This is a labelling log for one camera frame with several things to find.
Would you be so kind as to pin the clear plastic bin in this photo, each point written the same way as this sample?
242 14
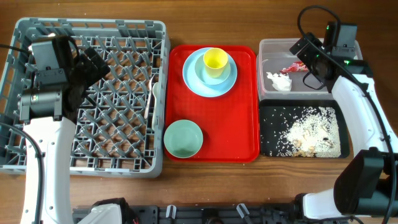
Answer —
273 56

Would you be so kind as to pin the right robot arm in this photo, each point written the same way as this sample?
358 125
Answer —
368 185

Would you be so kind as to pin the yellow plastic cup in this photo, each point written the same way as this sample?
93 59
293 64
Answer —
215 60

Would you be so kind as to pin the light blue plate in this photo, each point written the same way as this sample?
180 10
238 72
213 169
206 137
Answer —
196 86

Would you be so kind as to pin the red snack wrapper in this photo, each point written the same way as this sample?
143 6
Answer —
295 67

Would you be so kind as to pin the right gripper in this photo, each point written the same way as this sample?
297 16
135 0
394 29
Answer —
305 53

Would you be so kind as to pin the black plastic tray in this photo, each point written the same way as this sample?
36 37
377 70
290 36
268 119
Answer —
270 124

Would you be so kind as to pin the rice and peanut leftovers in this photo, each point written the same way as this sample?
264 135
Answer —
311 133

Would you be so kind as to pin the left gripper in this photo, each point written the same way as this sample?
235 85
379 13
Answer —
94 74

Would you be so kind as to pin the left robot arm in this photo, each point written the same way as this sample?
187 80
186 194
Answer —
47 184

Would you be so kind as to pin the white plastic spoon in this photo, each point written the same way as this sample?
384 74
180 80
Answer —
155 92

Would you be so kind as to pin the light green small plate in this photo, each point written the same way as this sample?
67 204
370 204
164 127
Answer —
201 74

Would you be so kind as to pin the grey plastic dishwasher rack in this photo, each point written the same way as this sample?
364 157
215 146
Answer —
112 138

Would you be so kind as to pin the white tissue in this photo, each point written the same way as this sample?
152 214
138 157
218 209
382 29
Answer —
280 81

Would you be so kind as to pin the red plastic tray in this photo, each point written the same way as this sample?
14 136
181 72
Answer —
230 122

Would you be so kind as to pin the light green bowl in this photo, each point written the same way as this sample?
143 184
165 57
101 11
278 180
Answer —
183 139

